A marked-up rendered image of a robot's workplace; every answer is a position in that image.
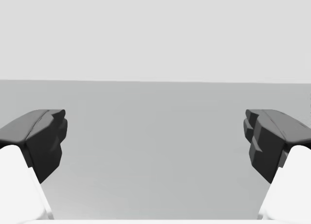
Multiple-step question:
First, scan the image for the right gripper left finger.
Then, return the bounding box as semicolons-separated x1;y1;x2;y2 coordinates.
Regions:
0;109;68;221

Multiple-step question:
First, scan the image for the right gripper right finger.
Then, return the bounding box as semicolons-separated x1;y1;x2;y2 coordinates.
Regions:
243;109;311;221

